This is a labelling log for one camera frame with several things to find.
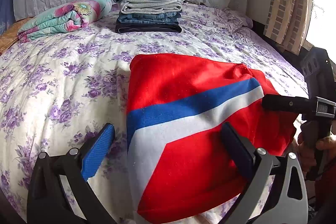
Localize brown pillow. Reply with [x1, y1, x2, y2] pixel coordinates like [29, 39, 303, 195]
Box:
[0, 17, 31, 55]

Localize folded floral teal blanket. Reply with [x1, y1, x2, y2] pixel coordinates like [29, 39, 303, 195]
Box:
[18, 0, 113, 43]

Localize beige checkered curtain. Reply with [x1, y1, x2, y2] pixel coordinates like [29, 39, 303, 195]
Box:
[264, 0, 312, 55]

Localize folded blue jeans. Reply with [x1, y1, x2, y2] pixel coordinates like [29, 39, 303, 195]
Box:
[117, 11, 181, 24]

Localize folded black pants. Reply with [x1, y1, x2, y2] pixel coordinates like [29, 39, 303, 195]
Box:
[115, 23, 182, 34]

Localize red track pants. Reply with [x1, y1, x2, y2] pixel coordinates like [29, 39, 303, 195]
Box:
[126, 53, 297, 223]

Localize purple floral bed quilt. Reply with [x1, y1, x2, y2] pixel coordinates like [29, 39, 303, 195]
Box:
[1, 3, 307, 222]

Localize folded grey pants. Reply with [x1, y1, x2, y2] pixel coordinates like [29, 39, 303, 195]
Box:
[119, 0, 184, 15]

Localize blue patterned hanging cloth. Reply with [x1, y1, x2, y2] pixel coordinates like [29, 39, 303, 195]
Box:
[0, 0, 15, 34]

